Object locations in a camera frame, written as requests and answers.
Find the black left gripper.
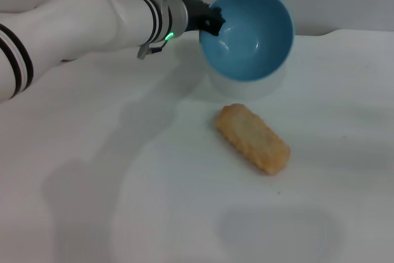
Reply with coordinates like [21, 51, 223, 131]
[177, 0, 227, 37]

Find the grey wrist connector with cable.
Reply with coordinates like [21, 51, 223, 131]
[137, 39, 169, 60]

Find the blue bowl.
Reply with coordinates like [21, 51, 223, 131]
[199, 0, 295, 102]

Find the golden brown bread loaf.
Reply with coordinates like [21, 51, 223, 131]
[215, 103, 291, 176]

